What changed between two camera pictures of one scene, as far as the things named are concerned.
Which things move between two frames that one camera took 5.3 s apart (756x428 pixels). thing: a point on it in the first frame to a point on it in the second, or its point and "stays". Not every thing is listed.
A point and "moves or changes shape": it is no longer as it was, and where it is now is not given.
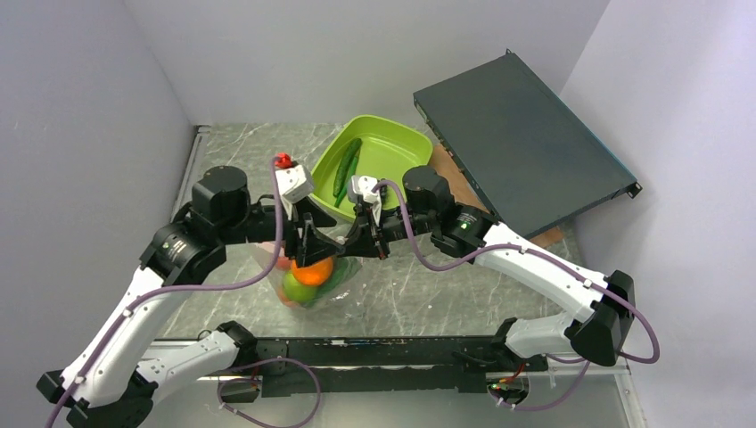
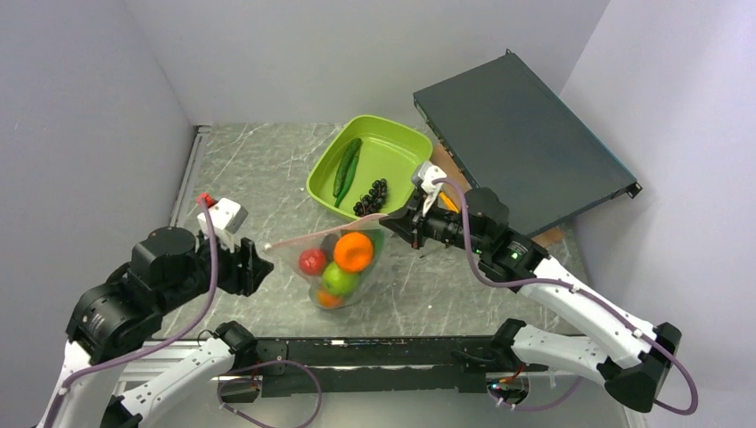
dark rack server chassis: x=529 y=156 stays
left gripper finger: x=312 y=248 to x=253 y=268
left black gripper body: x=261 y=223 to x=228 y=268
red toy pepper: x=283 y=263 moves or changes shape
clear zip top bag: x=314 y=285 moves or changes shape
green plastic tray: x=390 y=148 stays
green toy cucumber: x=346 y=165 stays
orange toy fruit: x=315 y=274 moves or changes shape
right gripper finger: x=365 y=240 to x=409 y=226
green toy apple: x=296 y=291 to x=339 y=282
